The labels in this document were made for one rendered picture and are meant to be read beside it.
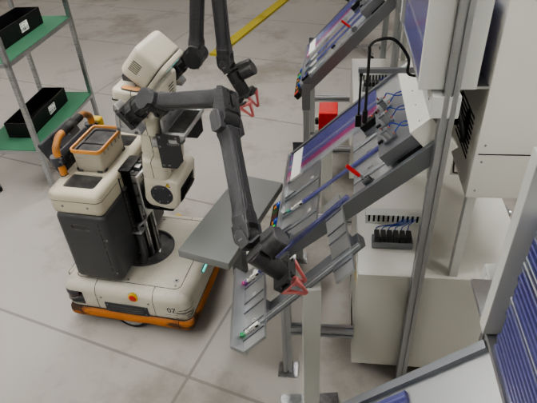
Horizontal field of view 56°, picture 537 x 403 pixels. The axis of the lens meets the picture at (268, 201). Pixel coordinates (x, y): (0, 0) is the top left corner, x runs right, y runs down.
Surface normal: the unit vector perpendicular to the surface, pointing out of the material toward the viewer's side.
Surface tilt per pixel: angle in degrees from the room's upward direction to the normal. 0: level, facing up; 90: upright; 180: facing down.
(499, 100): 90
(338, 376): 0
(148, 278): 0
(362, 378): 0
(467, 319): 90
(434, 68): 90
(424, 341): 90
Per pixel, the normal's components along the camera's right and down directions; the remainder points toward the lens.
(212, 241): -0.05, -0.79
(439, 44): -0.12, 0.61
